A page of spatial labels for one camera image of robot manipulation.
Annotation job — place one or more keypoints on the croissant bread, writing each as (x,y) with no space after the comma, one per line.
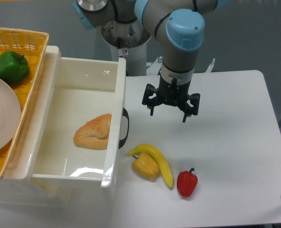
(94,134)

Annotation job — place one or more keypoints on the yellow bell pepper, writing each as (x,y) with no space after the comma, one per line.
(145,166)

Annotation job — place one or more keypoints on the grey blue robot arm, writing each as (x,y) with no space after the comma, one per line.
(177,25)

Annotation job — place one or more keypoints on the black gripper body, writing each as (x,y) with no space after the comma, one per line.
(171,93)

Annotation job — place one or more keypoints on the white drawer cabinet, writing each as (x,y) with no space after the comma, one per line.
(18,185)

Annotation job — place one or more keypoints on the yellow banana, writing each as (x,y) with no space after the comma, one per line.
(156,154)

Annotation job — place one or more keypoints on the red bell pepper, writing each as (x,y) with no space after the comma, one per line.
(186,182)

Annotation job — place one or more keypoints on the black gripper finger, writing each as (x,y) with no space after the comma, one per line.
(152,98)
(189,105)

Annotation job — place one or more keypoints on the green bell pepper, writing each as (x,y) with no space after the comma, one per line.
(14,67)

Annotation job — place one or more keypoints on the beige plate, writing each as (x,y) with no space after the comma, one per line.
(10,112)

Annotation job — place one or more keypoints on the white top drawer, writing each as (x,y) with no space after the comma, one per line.
(84,89)

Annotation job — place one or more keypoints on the black top drawer handle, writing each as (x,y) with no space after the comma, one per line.
(125,126)

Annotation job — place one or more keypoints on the yellow woven basket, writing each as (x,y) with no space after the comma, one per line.
(31,44)

